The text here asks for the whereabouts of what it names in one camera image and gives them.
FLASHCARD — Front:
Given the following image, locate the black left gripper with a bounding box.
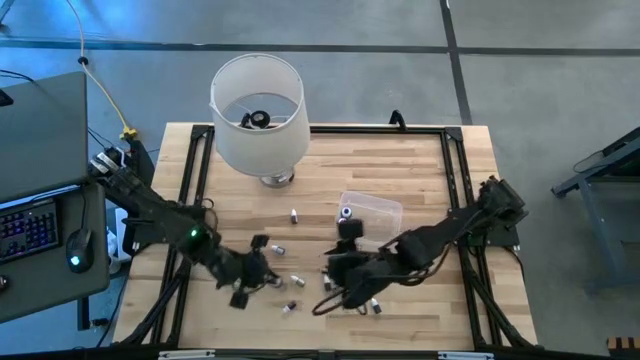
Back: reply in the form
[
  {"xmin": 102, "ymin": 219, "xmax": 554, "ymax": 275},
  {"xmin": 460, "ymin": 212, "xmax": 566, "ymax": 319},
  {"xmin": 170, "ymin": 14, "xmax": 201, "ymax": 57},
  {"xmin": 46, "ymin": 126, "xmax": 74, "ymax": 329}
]
[{"xmin": 214, "ymin": 233, "xmax": 279, "ymax": 310}]

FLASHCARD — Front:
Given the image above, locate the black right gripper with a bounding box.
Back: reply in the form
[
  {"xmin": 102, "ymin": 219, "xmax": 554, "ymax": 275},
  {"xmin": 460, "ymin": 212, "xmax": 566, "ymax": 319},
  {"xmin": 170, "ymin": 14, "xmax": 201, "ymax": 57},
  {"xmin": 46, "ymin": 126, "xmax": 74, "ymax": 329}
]
[{"xmin": 325, "ymin": 217, "xmax": 386, "ymax": 310}]

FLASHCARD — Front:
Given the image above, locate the clear plastic bin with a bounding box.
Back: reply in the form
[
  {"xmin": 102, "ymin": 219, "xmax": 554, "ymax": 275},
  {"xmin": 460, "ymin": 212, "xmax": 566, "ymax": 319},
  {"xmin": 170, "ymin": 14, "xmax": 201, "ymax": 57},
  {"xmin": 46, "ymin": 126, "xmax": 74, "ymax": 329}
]
[{"xmin": 335, "ymin": 189, "xmax": 405, "ymax": 251}]

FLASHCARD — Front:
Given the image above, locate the silver lamp with white shade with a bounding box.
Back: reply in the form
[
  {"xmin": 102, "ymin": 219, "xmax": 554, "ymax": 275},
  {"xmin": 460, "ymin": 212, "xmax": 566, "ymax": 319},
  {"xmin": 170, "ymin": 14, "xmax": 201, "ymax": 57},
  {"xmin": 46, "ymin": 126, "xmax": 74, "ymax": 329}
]
[{"xmin": 208, "ymin": 52, "xmax": 312, "ymax": 190}]

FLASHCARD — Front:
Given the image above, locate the grey desk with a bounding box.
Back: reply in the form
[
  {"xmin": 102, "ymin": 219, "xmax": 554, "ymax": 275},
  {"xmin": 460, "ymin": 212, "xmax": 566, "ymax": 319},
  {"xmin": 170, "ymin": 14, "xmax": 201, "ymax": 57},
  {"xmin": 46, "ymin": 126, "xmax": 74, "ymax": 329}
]
[{"xmin": 0, "ymin": 182, "xmax": 112, "ymax": 325}]

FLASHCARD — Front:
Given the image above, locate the black computer mouse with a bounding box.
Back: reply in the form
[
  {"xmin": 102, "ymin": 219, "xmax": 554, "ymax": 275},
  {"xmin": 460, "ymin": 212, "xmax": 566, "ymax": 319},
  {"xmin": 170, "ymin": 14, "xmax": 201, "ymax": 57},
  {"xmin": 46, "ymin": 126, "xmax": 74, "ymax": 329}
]
[{"xmin": 65, "ymin": 228, "xmax": 95, "ymax": 275}]

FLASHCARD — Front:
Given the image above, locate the backlit black keyboard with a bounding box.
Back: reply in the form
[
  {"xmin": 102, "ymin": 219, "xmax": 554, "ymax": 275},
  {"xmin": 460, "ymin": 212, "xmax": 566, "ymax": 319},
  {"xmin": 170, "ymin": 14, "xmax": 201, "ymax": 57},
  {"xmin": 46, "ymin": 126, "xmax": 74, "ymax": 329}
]
[{"xmin": 0, "ymin": 198, "xmax": 62, "ymax": 264}]

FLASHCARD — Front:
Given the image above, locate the blue grey metal cart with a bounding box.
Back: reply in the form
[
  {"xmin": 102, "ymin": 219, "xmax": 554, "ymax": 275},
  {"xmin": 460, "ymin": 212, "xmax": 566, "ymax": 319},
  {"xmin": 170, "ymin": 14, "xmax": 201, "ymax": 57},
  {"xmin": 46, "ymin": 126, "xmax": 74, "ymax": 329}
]
[{"xmin": 551, "ymin": 127, "xmax": 640, "ymax": 294}]

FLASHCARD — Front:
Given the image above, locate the orange black striped block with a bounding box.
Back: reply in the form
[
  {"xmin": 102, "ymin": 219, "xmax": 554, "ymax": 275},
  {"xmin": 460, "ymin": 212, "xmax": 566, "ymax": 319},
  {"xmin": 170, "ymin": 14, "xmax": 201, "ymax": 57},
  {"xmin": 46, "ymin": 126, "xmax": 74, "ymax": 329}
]
[{"xmin": 606, "ymin": 336, "xmax": 640, "ymax": 352}]

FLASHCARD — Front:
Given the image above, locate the white bracket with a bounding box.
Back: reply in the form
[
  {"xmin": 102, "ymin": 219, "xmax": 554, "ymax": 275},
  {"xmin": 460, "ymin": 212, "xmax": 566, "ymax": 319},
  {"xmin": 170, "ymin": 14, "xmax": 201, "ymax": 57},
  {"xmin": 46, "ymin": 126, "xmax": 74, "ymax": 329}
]
[
  {"xmin": 438, "ymin": 351, "xmax": 494, "ymax": 360},
  {"xmin": 158, "ymin": 349, "xmax": 216, "ymax": 360}
]

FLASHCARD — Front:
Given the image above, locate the black aluminium table frame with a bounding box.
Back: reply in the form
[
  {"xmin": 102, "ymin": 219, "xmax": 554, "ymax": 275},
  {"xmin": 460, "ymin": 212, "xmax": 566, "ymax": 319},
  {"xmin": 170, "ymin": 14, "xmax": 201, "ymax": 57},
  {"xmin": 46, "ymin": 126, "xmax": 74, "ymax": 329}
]
[{"xmin": 119, "ymin": 123, "xmax": 534, "ymax": 351}]

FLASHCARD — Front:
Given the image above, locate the yellow cable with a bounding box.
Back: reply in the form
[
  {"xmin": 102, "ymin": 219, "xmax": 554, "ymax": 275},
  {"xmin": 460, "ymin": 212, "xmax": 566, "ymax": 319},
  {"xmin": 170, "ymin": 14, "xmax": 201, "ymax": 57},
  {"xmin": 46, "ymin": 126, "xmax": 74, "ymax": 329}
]
[{"xmin": 64, "ymin": 0, "xmax": 139, "ymax": 141}]

